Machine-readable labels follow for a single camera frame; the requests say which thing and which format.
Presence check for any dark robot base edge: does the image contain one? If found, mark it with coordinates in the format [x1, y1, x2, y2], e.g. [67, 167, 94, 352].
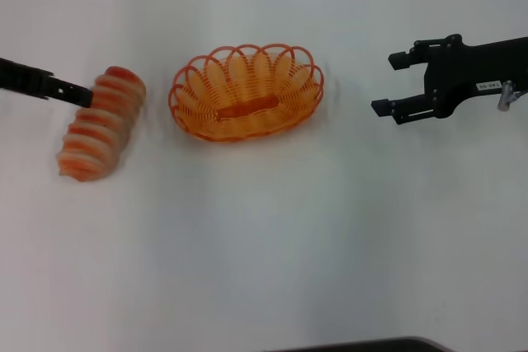
[263, 336, 455, 352]

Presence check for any orange striped bread loaf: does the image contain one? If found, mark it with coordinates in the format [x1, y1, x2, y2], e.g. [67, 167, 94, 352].
[56, 65, 146, 183]

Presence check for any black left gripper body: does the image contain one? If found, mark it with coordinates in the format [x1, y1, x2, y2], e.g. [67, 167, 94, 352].
[0, 57, 55, 101]

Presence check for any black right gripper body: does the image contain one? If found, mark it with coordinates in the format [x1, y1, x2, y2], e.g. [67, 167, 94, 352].
[422, 35, 528, 117]

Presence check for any orange woven plastic basket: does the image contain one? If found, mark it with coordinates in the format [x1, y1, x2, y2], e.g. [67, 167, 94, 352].
[167, 42, 325, 143]

